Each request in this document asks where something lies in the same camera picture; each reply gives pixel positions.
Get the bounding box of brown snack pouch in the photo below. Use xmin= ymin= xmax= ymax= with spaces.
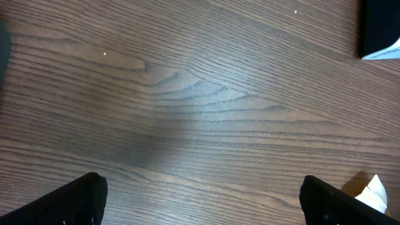
xmin=355 ymin=174 xmax=388 ymax=214

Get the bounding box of white barcode scanner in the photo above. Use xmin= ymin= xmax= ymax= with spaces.
xmin=359 ymin=0 xmax=399 ymax=60

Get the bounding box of grey plastic basket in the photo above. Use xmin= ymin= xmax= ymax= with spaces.
xmin=0 ymin=21 xmax=11 ymax=84

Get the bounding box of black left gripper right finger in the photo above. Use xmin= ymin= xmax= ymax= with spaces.
xmin=299 ymin=175 xmax=399 ymax=225

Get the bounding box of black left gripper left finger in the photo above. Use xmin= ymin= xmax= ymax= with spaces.
xmin=1 ymin=172 xmax=108 ymax=225

